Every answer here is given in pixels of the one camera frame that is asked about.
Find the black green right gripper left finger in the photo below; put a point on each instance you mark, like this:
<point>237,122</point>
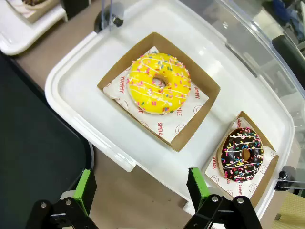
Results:
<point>82,188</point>

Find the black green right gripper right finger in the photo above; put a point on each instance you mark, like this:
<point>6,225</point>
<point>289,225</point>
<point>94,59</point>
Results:
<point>197,188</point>

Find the chocolate glazed sprinkle donut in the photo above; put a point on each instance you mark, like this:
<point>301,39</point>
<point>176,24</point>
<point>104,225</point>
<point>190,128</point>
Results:
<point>33,2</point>
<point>232,164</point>

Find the brown cardboard donut tray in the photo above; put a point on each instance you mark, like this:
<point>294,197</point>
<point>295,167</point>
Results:
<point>40,12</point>
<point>190,140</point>
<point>267,186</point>

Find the dark round-cornered tray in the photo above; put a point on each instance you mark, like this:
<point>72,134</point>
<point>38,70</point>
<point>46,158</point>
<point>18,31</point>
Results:
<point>35,143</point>

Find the yellow glazed sprinkle donut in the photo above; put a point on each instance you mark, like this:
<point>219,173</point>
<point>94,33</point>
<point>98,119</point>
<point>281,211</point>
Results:
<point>147,95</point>

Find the white plastic serving tray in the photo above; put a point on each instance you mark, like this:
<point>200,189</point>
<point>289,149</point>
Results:
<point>16,33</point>

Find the white printed paper liner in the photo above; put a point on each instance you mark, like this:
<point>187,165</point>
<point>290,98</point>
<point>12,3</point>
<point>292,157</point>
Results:
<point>181,119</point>
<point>215,176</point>

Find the black cover hinge knob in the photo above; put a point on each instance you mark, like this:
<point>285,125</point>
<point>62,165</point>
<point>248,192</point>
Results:
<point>118,21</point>
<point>284,175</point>

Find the white plastic display case base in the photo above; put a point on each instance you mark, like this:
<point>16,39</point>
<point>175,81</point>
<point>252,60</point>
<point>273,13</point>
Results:
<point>78,95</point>

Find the yellow textured mat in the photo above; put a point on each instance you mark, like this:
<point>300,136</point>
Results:
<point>294,210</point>

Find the clear plastic display case cover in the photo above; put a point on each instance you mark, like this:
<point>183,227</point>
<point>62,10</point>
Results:
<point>250,59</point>

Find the black chair back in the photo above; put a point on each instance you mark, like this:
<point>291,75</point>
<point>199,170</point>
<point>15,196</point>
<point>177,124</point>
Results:
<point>289,55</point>

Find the black block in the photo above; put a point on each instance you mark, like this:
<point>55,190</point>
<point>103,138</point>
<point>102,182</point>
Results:
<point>81,8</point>

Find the blue cloth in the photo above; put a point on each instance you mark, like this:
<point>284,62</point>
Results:
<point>290,14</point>

